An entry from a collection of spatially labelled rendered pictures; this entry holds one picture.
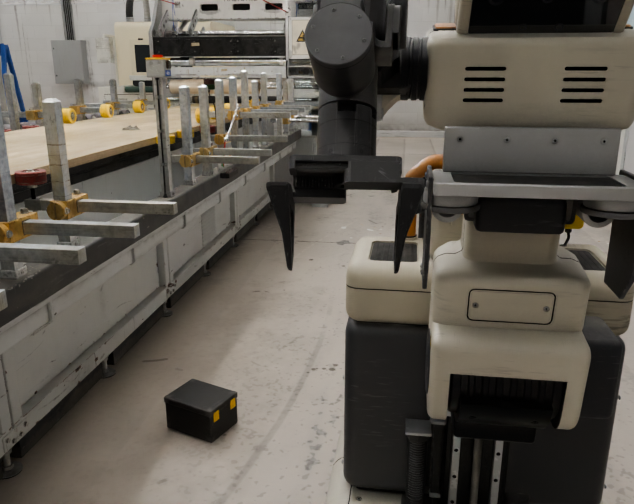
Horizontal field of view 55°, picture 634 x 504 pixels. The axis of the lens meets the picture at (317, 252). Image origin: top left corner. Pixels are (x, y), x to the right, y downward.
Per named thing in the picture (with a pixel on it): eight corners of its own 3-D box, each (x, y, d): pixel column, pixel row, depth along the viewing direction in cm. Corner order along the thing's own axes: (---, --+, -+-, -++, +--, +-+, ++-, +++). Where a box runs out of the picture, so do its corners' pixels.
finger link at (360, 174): (425, 265, 52) (425, 162, 54) (341, 263, 52) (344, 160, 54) (416, 279, 58) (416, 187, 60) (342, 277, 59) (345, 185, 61)
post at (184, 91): (195, 198, 267) (189, 85, 254) (193, 199, 264) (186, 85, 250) (188, 198, 268) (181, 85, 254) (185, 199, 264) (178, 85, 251)
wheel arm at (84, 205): (178, 215, 168) (177, 200, 167) (173, 218, 165) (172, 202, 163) (32, 210, 174) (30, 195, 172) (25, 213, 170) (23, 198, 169)
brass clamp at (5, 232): (42, 231, 151) (39, 211, 149) (8, 246, 138) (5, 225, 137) (19, 230, 152) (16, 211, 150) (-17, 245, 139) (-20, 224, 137)
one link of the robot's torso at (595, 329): (437, 399, 119) (445, 280, 112) (589, 410, 115) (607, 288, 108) (444, 487, 93) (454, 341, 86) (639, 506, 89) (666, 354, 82)
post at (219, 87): (227, 175, 314) (223, 78, 300) (225, 176, 311) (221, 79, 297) (220, 175, 315) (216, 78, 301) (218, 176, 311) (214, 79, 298)
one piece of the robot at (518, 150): (415, 265, 93) (422, 122, 87) (605, 273, 89) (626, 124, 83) (416, 302, 78) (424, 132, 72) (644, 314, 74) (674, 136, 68)
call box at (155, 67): (171, 79, 230) (170, 57, 227) (164, 79, 223) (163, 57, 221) (154, 79, 230) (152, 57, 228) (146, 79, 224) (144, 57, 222)
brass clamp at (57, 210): (91, 210, 175) (89, 193, 173) (67, 221, 162) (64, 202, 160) (71, 209, 176) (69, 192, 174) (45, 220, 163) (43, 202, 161)
